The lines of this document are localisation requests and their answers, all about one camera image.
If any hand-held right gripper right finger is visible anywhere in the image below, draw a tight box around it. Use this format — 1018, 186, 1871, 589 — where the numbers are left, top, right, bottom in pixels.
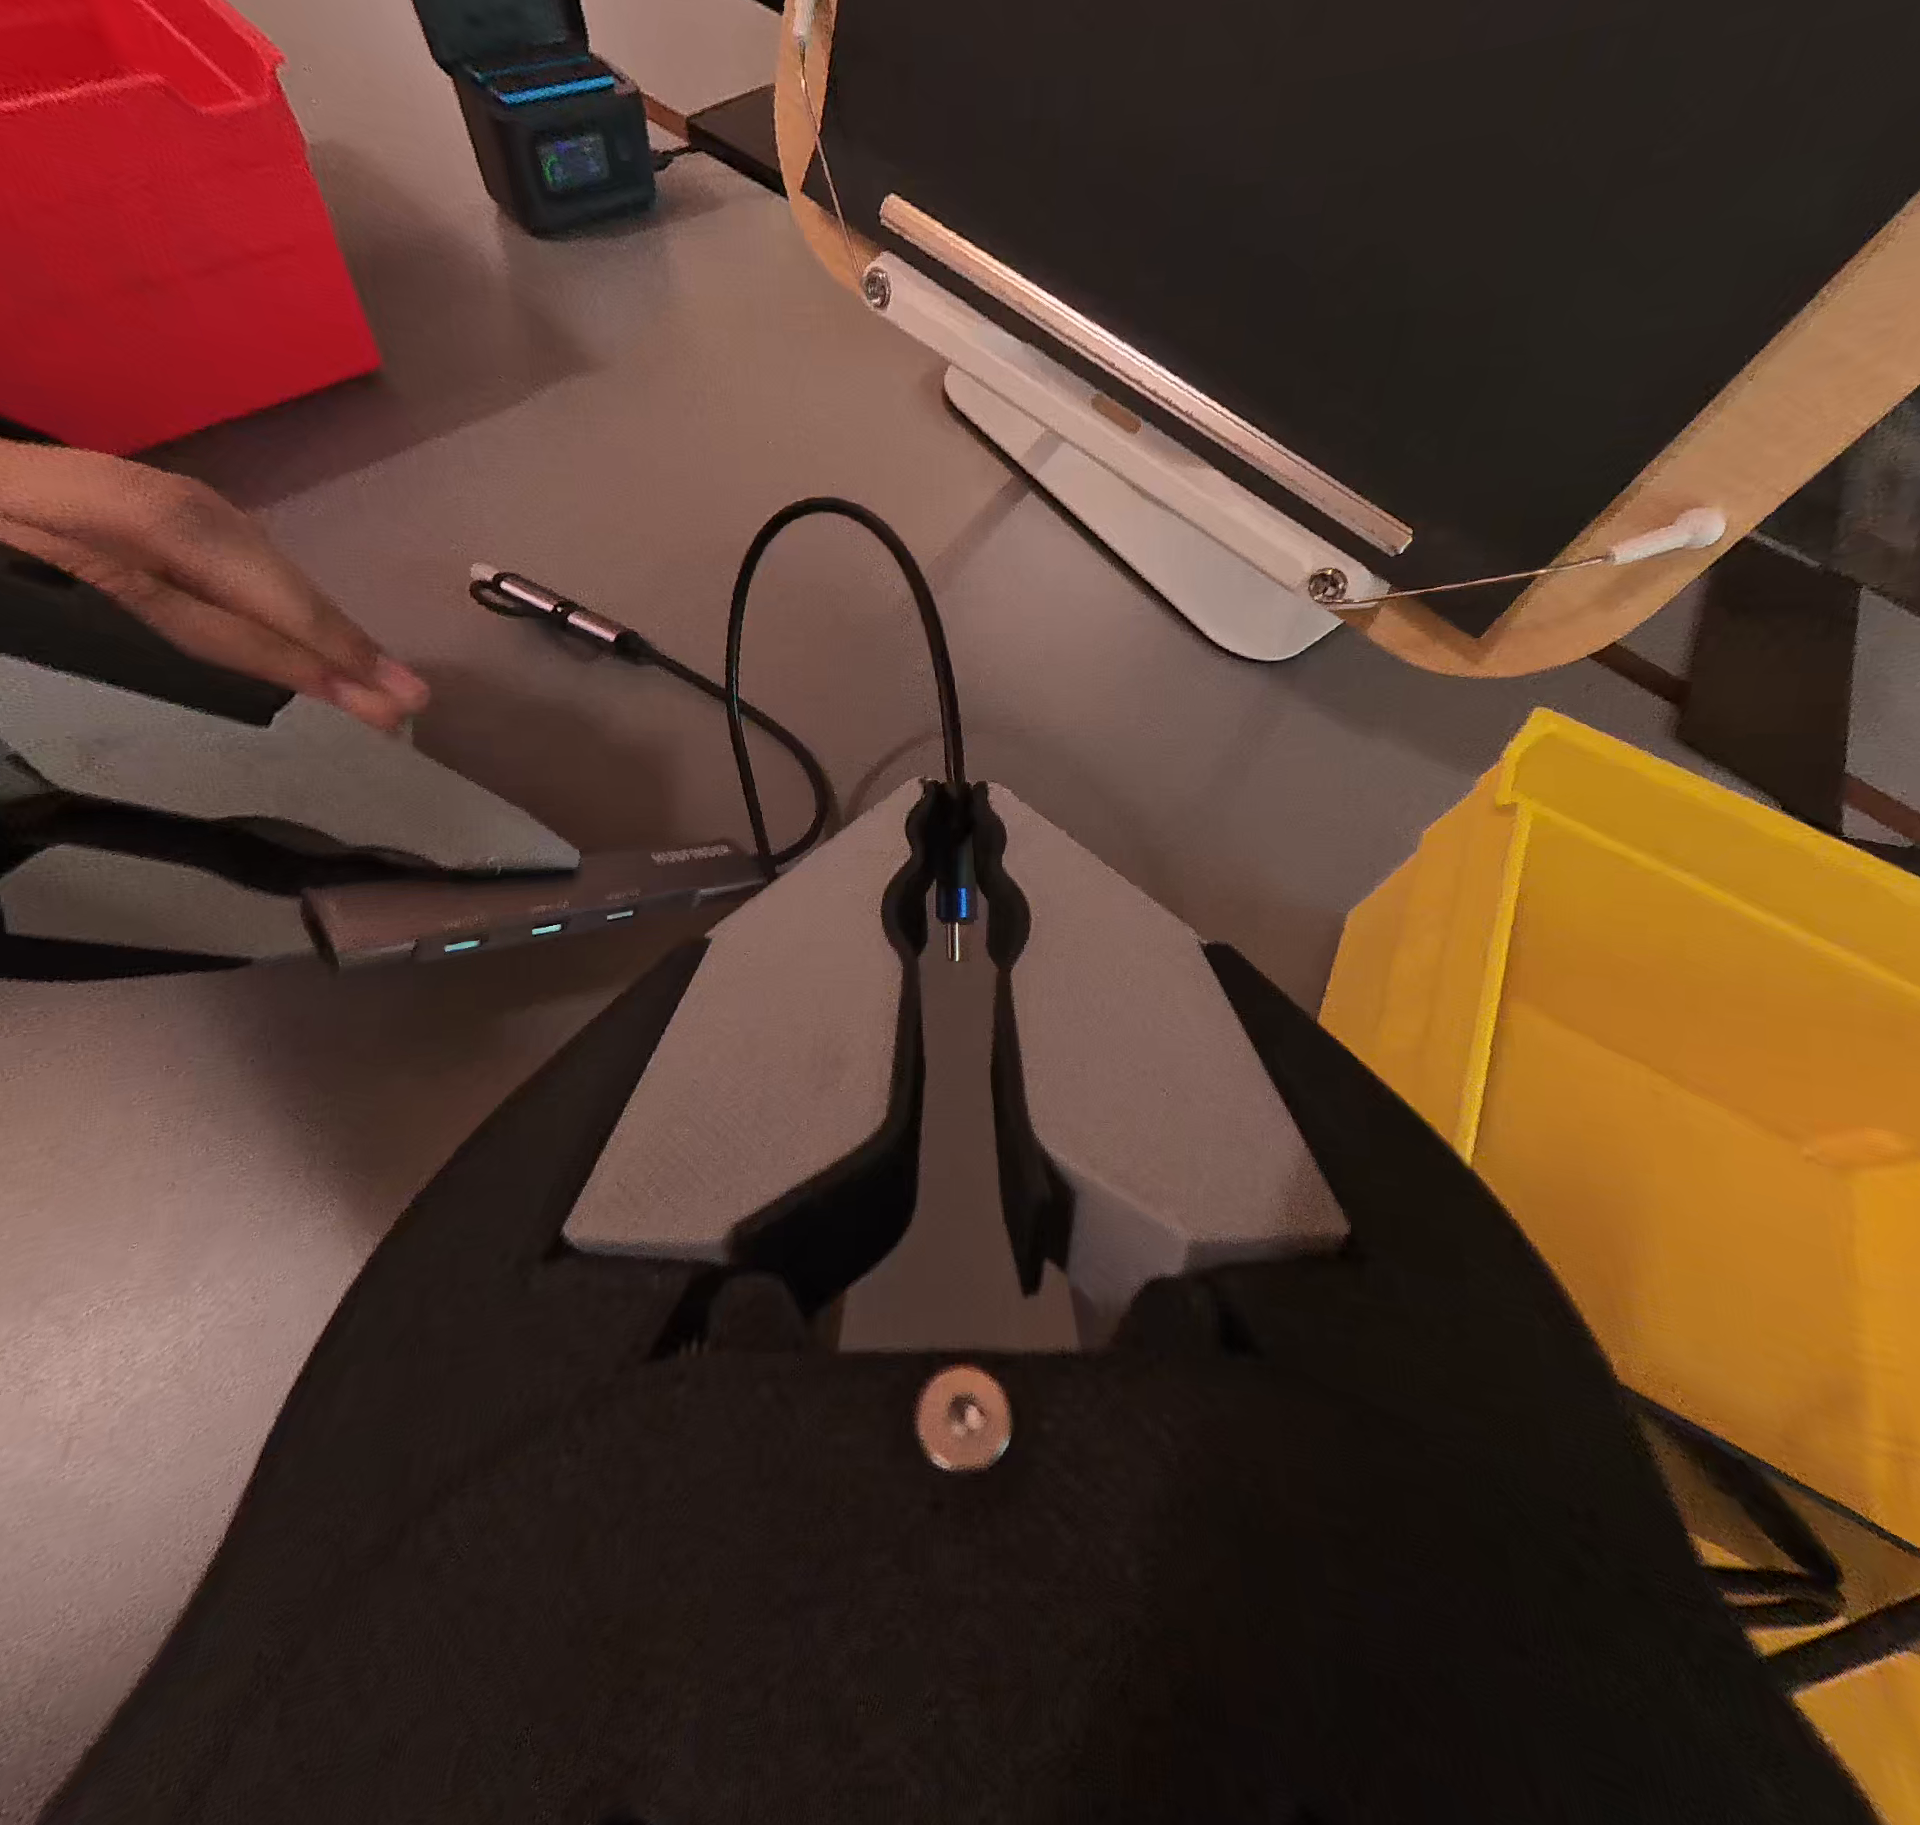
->
957, 780, 1352, 1331

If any black charging case with screen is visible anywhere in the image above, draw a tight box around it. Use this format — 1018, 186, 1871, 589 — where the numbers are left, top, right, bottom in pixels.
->
396, 0, 662, 242

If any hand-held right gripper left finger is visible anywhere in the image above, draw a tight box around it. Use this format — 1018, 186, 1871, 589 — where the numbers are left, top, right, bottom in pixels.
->
561, 780, 932, 1315

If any person's left hand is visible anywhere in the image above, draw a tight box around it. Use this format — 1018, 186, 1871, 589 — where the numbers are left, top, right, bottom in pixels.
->
0, 441, 432, 733

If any red plastic bin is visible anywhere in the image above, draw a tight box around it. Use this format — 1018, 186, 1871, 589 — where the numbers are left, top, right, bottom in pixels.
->
0, 0, 385, 459

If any wooden book stand black panel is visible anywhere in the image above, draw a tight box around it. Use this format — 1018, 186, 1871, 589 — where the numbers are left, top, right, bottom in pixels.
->
770, 0, 1920, 675

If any yellow plastic bin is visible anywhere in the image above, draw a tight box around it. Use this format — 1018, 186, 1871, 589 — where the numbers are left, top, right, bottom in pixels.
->
1317, 707, 1920, 1825

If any black cable with metal plug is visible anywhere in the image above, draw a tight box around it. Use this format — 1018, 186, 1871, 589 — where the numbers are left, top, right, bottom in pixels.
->
726, 495, 997, 972

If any grey USB hub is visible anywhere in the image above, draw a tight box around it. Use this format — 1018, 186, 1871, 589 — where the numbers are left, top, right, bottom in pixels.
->
466, 560, 834, 877

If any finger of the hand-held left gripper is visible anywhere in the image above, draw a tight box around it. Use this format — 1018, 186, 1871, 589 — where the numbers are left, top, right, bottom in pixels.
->
0, 837, 345, 985
0, 651, 583, 902

